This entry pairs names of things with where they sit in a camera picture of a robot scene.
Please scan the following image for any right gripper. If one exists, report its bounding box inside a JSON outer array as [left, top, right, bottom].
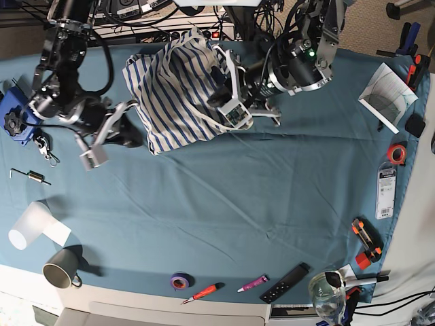
[[73, 100, 143, 148]]

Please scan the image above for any blue white striped T-shirt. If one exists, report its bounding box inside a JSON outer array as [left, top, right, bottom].
[[122, 28, 235, 156]]

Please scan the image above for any clear blister pack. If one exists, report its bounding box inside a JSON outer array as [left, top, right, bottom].
[[375, 161, 397, 219]]

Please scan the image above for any orange black bar clamp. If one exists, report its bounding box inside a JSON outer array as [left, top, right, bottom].
[[351, 218, 383, 270]]

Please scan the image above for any black remote control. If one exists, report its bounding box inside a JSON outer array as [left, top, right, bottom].
[[259, 263, 311, 304]]

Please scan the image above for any black marker pen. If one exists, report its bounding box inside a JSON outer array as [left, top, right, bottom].
[[344, 276, 389, 288]]

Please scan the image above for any orange black spring clamp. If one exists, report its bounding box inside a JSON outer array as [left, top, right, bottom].
[[406, 54, 431, 91]]

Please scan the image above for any red tape roll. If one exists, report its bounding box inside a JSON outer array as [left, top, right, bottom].
[[387, 143, 407, 165]]

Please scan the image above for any teal table cloth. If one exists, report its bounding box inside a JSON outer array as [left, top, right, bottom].
[[1, 50, 418, 304]]

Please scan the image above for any blue black clamp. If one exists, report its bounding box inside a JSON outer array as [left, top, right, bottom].
[[376, 22, 421, 58]]

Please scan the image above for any blue block with black knob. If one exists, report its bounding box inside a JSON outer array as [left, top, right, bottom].
[[1, 86, 41, 146]]

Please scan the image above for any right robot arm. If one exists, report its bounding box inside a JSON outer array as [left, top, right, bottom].
[[28, 1, 143, 148]]

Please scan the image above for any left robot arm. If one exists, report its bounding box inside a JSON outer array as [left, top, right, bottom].
[[207, 1, 347, 130]]

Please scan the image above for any black power strip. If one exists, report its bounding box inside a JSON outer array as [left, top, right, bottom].
[[203, 31, 234, 41]]

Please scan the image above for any purple tape roll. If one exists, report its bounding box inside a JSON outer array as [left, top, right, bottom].
[[170, 272, 195, 291]]

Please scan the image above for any metal keyring clip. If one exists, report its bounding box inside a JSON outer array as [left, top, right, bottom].
[[33, 135, 60, 168]]

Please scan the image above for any steel hex key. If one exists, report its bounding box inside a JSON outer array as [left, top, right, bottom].
[[9, 168, 51, 185]]

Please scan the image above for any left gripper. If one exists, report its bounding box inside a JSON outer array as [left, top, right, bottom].
[[207, 64, 281, 126]]

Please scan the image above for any black square pad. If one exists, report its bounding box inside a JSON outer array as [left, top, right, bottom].
[[405, 113, 425, 138]]

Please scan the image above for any white grey notebook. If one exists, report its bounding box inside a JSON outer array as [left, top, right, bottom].
[[358, 63, 418, 134]]

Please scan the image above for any clear wine glass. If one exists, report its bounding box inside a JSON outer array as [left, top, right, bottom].
[[308, 271, 346, 325]]

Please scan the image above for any pink glue tube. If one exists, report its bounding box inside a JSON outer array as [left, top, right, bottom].
[[237, 274, 269, 293]]

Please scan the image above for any red screwdriver pen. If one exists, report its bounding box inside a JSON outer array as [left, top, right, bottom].
[[181, 283, 225, 305]]

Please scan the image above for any grey ceramic mug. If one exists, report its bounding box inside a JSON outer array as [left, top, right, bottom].
[[42, 249, 82, 289]]

